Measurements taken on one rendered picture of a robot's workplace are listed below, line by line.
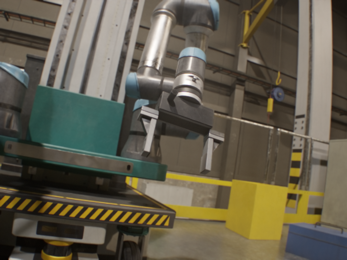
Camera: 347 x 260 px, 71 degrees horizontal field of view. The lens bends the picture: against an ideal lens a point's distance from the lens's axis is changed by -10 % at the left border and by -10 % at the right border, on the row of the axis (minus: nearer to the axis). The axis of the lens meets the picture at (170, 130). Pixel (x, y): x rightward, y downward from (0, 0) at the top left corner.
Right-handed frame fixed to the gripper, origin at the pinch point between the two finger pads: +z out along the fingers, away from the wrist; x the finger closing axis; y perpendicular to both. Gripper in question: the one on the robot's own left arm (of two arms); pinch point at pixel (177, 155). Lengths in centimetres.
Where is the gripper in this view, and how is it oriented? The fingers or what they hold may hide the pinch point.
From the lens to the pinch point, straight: 56.4
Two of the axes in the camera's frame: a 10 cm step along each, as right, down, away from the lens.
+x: 9.3, 3.1, 2.2
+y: 3.4, -4.6, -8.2
